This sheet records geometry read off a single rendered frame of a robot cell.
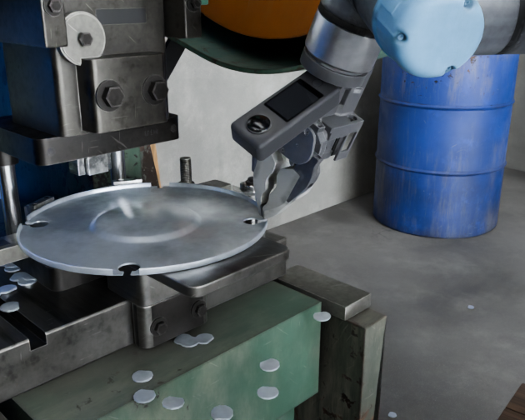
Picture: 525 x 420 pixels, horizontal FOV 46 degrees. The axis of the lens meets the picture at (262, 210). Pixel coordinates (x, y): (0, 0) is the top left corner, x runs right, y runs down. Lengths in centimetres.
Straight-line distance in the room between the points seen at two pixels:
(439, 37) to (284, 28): 51
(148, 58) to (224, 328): 34
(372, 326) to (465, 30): 47
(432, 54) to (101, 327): 46
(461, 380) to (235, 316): 118
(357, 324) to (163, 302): 27
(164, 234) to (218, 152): 186
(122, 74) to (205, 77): 174
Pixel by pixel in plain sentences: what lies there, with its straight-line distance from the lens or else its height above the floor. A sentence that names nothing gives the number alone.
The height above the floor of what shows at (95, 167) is 83.
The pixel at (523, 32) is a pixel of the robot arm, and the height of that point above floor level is 101.
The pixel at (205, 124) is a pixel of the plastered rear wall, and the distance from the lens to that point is 248.
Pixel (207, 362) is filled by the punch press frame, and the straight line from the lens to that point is 73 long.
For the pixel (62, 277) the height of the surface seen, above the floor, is 72.
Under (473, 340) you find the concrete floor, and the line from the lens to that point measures 212.
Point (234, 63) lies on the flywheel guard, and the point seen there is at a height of 93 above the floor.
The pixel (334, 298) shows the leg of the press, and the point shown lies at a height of 64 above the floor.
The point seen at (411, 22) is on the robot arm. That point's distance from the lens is 50.
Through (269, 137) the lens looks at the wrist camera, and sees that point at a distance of 61.
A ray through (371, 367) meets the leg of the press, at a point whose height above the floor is 55.
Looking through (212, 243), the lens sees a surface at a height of 78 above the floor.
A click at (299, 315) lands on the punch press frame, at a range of 83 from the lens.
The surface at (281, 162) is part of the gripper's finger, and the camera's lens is 72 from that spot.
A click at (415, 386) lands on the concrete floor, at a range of 186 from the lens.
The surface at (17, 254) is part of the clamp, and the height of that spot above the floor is 74.
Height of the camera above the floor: 105
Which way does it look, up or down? 20 degrees down
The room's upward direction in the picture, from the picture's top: straight up
